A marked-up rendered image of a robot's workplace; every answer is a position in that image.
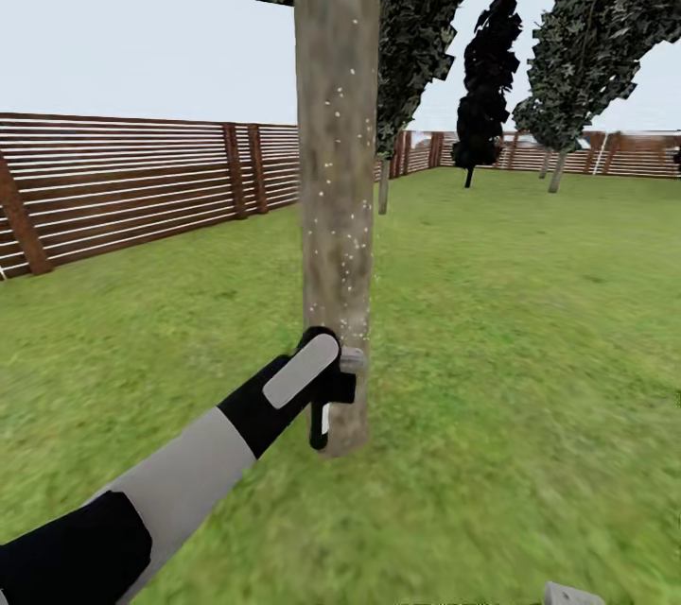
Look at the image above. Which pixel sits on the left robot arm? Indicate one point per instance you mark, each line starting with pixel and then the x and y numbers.
pixel 106 552

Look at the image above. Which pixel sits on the pesticide atomizer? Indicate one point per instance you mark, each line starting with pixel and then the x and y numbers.
pixel 320 417

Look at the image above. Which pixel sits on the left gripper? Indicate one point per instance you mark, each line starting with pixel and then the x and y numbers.
pixel 343 391

